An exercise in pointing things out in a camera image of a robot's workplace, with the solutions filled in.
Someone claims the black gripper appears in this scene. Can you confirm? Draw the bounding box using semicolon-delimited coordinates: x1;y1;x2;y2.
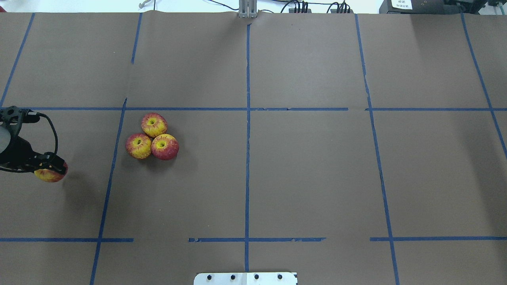
0;137;67;175

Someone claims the lone red yellow apple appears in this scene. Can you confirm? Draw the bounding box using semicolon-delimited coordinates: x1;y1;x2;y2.
34;162;68;182

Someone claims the near red yellow apple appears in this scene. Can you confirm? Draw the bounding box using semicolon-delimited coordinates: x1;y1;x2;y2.
125;133;152;160

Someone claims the far red yellow apple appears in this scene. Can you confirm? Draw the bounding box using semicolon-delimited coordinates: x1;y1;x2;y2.
141;112;168;138

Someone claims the right red yellow apple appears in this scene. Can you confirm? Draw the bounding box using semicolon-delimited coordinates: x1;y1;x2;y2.
151;134;179;161

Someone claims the far black orange adapter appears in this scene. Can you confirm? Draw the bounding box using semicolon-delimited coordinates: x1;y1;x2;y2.
283;0;311;14

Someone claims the black desktop box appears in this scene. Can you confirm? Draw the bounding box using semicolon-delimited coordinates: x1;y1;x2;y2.
379;0;461;15

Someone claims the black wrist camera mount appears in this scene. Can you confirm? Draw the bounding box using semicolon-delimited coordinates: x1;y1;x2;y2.
0;105;40;138

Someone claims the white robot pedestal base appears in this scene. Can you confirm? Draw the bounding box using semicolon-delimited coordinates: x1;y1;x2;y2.
193;272;298;285

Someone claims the aluminium frame post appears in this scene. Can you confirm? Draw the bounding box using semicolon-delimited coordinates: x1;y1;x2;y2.
238;0;258;18

